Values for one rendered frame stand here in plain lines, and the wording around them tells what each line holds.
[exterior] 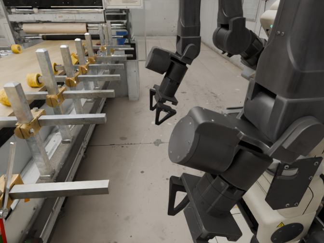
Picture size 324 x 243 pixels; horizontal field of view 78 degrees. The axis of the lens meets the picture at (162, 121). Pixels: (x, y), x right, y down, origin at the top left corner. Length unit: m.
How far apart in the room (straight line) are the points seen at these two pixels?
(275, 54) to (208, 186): 0.18
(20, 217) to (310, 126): 0.78
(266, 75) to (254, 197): 0.54
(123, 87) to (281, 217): 2.91
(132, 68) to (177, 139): 2.84
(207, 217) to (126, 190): 1.50
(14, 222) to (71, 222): 0.94
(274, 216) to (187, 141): 0.53
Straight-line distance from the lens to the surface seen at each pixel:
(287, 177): 0.52
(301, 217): 0.75
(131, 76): 3.09
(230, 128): 0.23
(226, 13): 0.65
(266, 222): 0.70
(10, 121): 0.92
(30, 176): 1.17
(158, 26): 9.31
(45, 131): 1.42
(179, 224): 1.57
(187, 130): 0.23
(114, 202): 1.71
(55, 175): 0.99
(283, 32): 0.23
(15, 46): 2.54
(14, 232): 0.81
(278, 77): 0.23
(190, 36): 0.61
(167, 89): 0.64
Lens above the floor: 1.33
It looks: 30 degrees down
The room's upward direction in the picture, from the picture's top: straight up
